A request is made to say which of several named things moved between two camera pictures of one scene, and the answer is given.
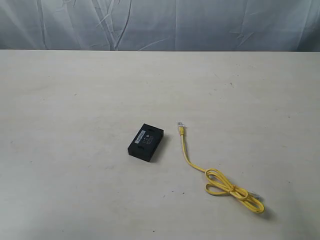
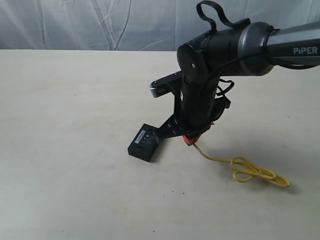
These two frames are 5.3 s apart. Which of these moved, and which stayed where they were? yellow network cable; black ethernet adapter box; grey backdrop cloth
Moved: yellow network cable
Stayed: grey backdrop cloth; black ethernet adapter box
